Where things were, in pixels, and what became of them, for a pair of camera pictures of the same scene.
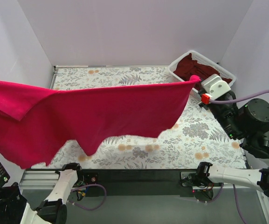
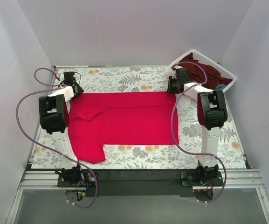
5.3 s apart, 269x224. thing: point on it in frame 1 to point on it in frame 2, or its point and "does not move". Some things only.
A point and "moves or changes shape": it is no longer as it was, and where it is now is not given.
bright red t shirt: x=32 y=122 moves or changes shape
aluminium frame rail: x=41 y=179 does not move
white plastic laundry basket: x=224 y=73 does not move
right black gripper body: x=203 y=92 to x=171 y=86
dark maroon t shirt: x=187 y=66 does not move
